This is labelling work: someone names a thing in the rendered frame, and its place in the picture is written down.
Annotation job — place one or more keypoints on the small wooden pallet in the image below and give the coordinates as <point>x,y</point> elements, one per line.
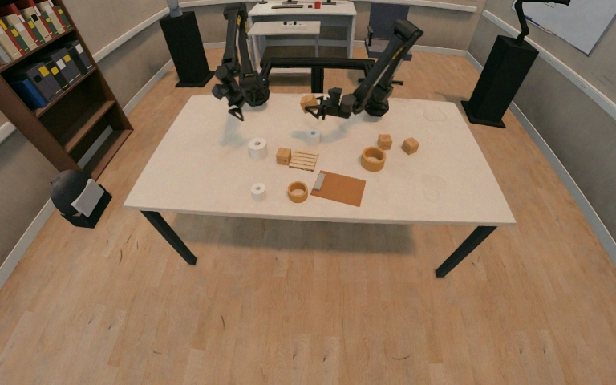
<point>301,159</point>

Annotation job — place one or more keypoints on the brown cardboard carton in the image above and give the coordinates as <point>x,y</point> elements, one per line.
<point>283,156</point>
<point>410,145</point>
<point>384,141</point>
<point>308,101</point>

